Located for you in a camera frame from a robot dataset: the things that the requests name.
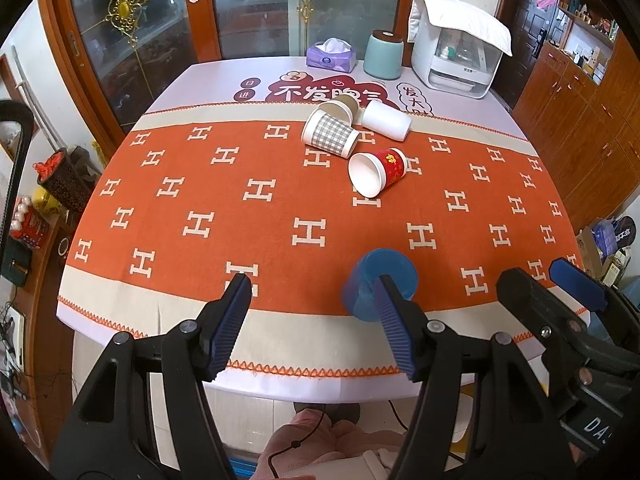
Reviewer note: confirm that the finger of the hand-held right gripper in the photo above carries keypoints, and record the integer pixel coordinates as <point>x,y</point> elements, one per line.
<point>575,277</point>
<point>525,295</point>

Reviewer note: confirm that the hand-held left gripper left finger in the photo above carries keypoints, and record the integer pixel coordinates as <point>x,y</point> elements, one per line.
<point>227,332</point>

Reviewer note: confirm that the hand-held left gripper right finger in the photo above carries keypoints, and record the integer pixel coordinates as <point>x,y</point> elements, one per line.
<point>395,332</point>

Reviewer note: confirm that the blue plastic cup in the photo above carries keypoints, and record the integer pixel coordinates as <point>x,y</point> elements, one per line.
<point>367,285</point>

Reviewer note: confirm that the red paper cup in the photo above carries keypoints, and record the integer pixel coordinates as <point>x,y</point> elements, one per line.
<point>385,165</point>

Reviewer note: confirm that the grey checkered paper cup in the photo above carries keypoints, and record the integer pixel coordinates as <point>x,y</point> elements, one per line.
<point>332,132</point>

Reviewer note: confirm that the plain white paper cup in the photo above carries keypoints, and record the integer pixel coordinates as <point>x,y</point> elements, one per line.
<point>387,119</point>

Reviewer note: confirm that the brown paper cup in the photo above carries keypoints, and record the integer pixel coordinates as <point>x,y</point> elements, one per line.
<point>345,106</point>

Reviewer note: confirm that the cardboard box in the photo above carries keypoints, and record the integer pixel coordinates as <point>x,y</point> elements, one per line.
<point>607,250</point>

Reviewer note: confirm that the orange patterned blanket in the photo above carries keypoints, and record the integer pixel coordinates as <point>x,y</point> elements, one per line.
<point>210,200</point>

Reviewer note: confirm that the person's pink trousers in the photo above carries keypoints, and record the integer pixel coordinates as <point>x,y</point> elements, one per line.
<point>320,450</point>

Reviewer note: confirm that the brown dotted basket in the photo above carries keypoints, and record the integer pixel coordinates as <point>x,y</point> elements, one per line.
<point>62,185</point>

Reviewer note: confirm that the red packet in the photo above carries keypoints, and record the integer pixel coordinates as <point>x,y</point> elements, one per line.
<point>31,225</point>

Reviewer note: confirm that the white countertop appliance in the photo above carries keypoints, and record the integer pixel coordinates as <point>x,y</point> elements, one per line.
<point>460,67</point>

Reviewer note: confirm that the orange patterned tablecloth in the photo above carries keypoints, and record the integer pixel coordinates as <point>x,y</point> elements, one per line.
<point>210,80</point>

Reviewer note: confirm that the dark wooden door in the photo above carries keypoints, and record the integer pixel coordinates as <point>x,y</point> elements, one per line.
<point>535,20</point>

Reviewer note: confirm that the teal canister with brown lid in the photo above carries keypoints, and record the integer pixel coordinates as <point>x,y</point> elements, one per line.
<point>383,55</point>

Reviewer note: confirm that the purple tissue box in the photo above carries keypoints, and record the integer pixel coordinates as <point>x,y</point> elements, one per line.
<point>331,57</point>

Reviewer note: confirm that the white cloth cover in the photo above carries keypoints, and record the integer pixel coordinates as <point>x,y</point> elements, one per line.
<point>460,17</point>

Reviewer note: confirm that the glass cabinet doors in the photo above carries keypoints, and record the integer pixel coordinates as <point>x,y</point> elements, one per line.
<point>160,20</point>

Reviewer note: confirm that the wooden wall cabinet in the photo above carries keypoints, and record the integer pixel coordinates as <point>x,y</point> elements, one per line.
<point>575,110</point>

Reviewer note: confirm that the black frame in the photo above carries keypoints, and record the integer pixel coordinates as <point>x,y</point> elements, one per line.
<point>12,195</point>

